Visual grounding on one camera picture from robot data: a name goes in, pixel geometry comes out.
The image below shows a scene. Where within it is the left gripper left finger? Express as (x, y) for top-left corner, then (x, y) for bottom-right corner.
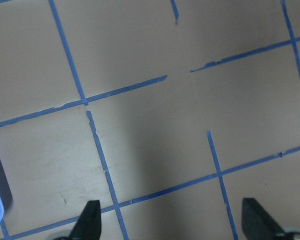
(68, 200), (102, 240)

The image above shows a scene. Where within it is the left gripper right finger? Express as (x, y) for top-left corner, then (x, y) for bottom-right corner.
(241, 197), (286, 240)

